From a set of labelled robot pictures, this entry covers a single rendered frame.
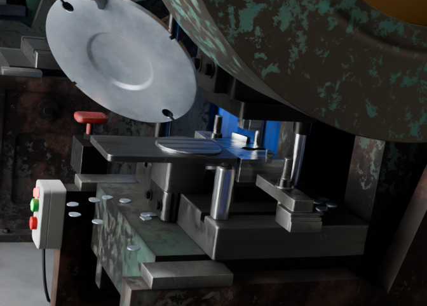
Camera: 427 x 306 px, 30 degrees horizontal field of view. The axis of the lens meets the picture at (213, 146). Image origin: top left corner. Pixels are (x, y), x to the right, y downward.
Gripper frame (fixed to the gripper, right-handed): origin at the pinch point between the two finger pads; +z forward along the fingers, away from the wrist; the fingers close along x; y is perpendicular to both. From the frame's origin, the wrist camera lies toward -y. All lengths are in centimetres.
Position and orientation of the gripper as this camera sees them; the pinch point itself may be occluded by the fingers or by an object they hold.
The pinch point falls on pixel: (105, 0)
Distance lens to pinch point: 128.0
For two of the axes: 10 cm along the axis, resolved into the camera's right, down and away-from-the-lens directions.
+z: 0.9, 5.4, 8.3
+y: -9.5, -1.9, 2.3
